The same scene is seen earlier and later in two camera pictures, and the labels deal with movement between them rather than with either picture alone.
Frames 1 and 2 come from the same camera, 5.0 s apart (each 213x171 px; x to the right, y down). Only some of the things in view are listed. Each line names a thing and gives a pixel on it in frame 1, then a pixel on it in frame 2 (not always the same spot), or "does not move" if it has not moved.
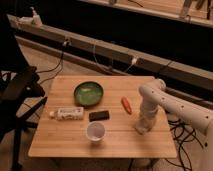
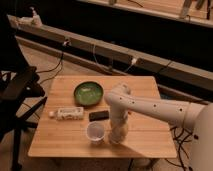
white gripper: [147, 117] → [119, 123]
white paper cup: [95, 131] does not move
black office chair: [21, 91] does not move
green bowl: [88, 93] does not move
